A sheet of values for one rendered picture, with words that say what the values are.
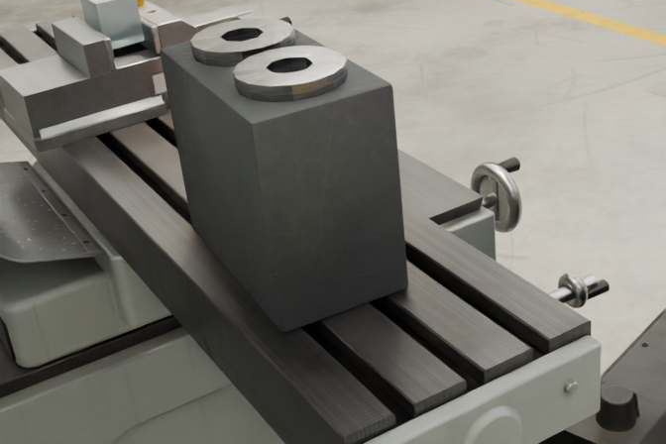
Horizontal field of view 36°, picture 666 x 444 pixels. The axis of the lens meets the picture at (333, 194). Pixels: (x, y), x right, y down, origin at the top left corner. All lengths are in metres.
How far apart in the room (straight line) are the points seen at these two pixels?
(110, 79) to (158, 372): 0.36
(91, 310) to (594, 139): 2.42
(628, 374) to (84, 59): 0.78
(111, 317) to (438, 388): 0.55
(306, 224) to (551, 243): 2.05
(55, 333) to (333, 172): 0.51
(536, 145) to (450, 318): 2.55
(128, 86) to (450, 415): 0.69
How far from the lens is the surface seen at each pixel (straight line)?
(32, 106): 1.27
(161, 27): 1.29
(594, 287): 1.67
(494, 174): 1.63
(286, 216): 0.79
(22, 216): 1.27
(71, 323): 1.22
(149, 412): 1.31
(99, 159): 1.22
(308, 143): 0.78
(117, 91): 1.29
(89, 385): 1.25
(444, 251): 0.93
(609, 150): 3.34
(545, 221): 2.93
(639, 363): 1.41
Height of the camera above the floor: 1.43
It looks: 27 degrees down
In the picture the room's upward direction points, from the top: 6 degrees counter-clockwise
